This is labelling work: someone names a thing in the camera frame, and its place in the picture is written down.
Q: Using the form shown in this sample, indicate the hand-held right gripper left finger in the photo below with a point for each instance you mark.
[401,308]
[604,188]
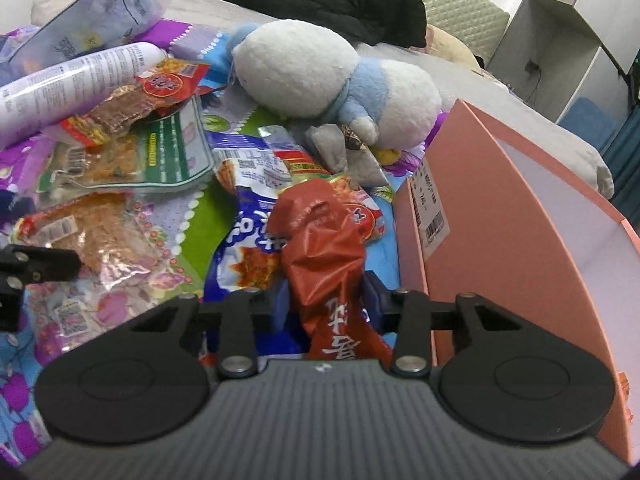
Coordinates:
[265,310]

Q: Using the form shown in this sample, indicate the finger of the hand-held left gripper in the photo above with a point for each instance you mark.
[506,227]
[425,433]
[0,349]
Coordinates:
[45,262]

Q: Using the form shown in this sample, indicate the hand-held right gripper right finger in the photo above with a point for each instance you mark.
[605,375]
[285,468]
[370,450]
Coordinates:
[375,300]

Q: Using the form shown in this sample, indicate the blue and white snack packet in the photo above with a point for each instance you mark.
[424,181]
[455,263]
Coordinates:
[245,240]

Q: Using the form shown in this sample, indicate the red-brown snack packet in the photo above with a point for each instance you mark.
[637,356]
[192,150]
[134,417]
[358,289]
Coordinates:
[320,240]

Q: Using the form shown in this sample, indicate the pink cardboard box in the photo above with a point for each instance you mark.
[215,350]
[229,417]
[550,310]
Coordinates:
[500,220]

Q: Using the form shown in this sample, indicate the green and white snack packet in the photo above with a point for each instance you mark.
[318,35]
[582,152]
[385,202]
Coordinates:
[170,155]

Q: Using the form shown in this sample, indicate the clear shredded snack packet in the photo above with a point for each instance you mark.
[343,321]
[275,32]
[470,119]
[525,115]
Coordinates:
[90,230]

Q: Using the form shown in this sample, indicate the red snack packet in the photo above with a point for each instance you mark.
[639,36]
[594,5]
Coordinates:
[362,210]

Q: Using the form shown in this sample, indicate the small grey snack packet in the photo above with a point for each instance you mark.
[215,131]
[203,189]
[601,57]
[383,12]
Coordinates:
[360,165]

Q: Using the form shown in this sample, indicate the dried meat packet red label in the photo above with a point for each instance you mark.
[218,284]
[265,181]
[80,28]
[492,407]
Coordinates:
[125,110]

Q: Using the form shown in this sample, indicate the white spray can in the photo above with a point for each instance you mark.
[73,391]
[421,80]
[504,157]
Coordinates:
[65,85]

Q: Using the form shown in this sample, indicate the grey duvet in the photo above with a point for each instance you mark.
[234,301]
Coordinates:
[525,125]

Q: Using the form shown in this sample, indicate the white and blue plush toy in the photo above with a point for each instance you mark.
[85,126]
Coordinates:
[290,70]

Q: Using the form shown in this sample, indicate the pale blue plastic bag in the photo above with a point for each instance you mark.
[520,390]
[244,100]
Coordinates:
[100,5]

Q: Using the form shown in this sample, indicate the beige pillow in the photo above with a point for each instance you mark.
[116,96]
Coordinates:
[452,47]

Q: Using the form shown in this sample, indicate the blue padded board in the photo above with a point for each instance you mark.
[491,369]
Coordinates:
[587,120]

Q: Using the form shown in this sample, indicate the white wardrobe cabinet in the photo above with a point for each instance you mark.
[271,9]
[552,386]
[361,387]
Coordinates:
[560,20]

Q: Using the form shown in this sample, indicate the wall socket with plug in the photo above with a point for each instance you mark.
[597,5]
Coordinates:
[532,67]

